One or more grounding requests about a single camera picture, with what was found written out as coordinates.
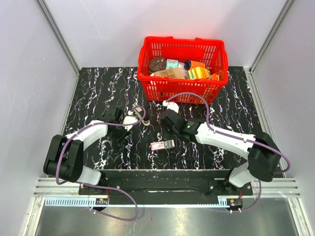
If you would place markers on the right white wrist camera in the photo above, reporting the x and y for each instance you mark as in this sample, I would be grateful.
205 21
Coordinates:
171 105

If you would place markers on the yellow green striped box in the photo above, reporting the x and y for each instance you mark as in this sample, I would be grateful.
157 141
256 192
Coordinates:
198 73

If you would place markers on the red plastic shopping basket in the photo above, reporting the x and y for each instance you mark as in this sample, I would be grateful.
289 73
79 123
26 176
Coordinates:
211 52

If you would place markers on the orange small packet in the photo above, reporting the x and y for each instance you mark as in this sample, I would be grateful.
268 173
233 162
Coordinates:
214 77

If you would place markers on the brown round cookie pack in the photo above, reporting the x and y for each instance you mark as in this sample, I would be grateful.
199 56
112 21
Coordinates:
157 64

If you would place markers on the orange bottle blue cap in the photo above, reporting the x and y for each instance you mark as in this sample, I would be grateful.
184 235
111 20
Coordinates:
190 64

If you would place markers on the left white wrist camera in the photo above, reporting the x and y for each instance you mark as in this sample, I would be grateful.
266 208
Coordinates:
129 120

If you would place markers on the brown cardboard box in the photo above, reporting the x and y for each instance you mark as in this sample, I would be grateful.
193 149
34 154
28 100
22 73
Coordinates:
175 72

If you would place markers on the light blue small box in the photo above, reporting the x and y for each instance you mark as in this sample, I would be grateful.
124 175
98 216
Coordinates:
171 63

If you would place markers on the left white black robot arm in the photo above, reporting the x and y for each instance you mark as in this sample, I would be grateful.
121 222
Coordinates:
65 153

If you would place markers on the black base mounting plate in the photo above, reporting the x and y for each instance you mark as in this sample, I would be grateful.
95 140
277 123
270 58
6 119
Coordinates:
193 181

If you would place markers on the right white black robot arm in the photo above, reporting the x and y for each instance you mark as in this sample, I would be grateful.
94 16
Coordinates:
260 152

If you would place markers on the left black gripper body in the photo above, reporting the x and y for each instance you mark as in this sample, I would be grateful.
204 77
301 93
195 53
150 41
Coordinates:
120 134

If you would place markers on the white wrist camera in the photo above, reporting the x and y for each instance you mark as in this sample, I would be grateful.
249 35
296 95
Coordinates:
171 105
129 120

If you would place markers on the beige staple remover tool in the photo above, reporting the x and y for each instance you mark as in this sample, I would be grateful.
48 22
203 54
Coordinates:
141 113

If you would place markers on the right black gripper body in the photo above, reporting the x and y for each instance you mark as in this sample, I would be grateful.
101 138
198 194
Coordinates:
171 131

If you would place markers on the small staples box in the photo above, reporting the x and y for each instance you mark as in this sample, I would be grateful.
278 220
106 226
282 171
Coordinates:
163 145

